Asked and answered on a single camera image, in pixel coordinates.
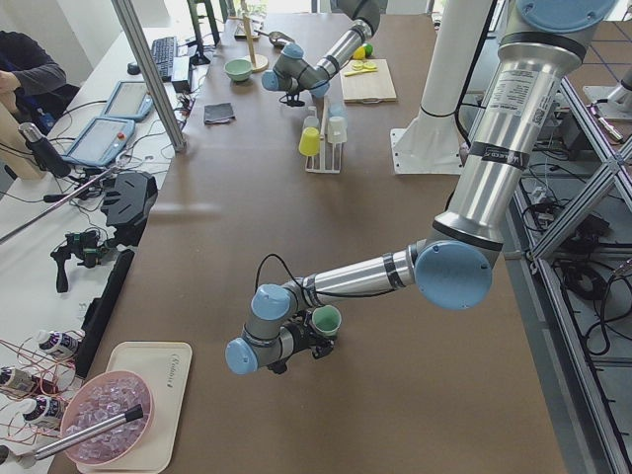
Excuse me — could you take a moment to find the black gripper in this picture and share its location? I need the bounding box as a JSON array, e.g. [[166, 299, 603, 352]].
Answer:
[[269, 315, 337, 373]]

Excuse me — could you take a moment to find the green plastic cup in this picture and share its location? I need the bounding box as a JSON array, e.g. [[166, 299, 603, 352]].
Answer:
[[311, 305, 342, 338]]

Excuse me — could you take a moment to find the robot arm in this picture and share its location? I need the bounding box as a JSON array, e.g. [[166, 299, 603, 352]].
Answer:
[[225, 1, 613, 374], [262, 0, 383, 98]]

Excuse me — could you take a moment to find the yellow plastic cup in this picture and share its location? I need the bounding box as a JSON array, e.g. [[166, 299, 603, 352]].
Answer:
[[298, 126, 320, 157]]

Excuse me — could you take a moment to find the white plastic cup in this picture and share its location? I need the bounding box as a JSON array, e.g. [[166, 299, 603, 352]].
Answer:
[[327, 116, 348, 144]]

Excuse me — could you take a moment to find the grey plastic cup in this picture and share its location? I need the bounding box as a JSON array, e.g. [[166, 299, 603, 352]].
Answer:
[[302, 106, 320, 130]]

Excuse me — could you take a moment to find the blue plastic cup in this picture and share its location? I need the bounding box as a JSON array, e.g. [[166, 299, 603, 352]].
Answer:
[[329, 102, 347, 118]]

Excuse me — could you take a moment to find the white rabbit tray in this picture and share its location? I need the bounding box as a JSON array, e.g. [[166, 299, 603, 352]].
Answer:
[[77, 342, 193, 473]]

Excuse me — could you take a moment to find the pink bowl of ice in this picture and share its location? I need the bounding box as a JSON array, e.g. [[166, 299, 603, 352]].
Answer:
[[60, 370, 153, 466]]

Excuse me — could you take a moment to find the grey folded cloth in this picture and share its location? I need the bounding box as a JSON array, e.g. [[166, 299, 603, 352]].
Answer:
[[203, 103, 235, 124]]

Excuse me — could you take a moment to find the bamboo cutting board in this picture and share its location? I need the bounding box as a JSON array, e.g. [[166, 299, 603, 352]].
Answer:
[[340, 58, 397, 104]]

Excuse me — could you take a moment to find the green bowl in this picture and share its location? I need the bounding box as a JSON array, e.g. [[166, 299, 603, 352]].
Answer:
[[224, 58, 253, 82]]

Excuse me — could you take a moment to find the yellow plastic knife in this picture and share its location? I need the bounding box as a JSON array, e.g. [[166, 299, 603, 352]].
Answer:
[[344, 69, 377, 77]]

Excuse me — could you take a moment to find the teach pendant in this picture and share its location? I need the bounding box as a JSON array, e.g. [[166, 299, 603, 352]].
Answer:
[[61, 117, 135, 167], [103, 81, 153, 121]]

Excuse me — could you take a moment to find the whole lemon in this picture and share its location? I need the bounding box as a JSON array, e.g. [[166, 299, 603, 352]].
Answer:
[[353, 46, 366, 60]]

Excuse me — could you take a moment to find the metal ice scoop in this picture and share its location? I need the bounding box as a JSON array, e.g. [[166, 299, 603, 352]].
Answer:
[[256, 30, 294, 48]]

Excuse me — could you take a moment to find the black keyboard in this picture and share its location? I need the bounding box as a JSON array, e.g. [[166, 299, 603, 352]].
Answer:
[[150, 37, 178, 82]]

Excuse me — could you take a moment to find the white wire cup rack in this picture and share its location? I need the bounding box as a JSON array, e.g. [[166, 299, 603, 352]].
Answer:
[[304, 97, 346, 174]]

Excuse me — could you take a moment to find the metal tongs handle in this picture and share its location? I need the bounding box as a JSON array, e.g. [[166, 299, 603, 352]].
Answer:
[[17, 404, 144, 465]]

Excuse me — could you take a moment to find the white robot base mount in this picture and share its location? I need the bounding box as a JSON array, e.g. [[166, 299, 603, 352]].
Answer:
[[391, 0, 495, 175]]

